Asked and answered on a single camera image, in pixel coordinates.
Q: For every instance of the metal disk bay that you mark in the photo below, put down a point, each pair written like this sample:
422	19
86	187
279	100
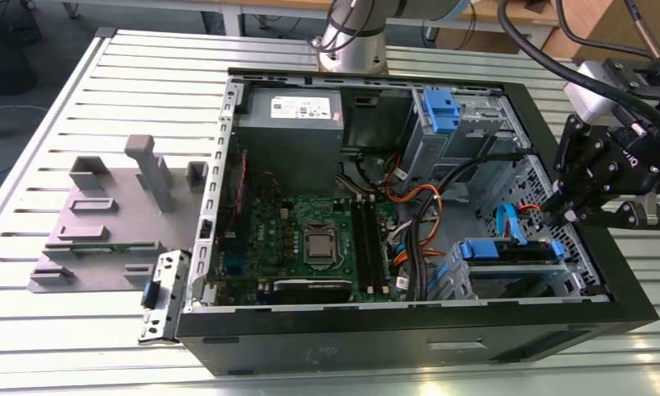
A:
462	284

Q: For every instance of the black office chair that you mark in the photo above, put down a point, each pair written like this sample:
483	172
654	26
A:
11	70

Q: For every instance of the blue plastic drive latch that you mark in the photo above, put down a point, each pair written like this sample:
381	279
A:
443	111

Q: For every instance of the black RAM slot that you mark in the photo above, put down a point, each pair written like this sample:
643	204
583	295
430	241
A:
363	243
378	243

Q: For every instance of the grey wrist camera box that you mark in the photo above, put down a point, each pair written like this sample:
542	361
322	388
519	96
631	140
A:
589	99

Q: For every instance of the white table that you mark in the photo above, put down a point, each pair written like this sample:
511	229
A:
159	4

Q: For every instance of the green motherboard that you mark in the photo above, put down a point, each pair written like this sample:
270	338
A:
270	222

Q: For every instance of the silver CPU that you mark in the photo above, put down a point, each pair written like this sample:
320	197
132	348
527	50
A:
320	246

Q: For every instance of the black graphics card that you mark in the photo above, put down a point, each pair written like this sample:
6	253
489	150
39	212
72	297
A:
314	290

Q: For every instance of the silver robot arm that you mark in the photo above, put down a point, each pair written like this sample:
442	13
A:
352	49

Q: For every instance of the wooden desk with white legs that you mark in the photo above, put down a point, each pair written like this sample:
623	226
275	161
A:
487	14

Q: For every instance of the hard disk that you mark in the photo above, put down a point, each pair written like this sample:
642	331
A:
482	249

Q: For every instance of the wooden cabinet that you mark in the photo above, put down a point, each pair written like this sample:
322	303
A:
599	20

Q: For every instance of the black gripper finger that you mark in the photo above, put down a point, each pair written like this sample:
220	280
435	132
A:
563	148
638	216

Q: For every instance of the grey parts rack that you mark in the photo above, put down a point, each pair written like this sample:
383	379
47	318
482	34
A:
115	255

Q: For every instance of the grey metal drive cage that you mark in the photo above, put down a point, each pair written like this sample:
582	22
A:
462	144

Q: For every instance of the black PC case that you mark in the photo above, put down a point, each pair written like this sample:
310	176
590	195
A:
363	342

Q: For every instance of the grey power supply unit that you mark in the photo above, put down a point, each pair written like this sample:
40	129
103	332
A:
286	156

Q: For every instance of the black CPU socket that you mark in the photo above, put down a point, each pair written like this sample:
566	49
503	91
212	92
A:
320	227

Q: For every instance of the metal bracket with blue latch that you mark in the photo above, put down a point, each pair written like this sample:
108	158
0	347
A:
171	288

